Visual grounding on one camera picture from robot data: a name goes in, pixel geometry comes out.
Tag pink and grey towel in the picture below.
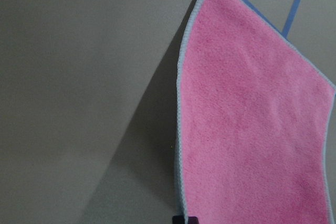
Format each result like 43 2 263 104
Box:
175 0 335 223

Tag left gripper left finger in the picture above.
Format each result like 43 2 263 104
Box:
172 215 185 224

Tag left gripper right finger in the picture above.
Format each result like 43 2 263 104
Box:
187 216 199 224

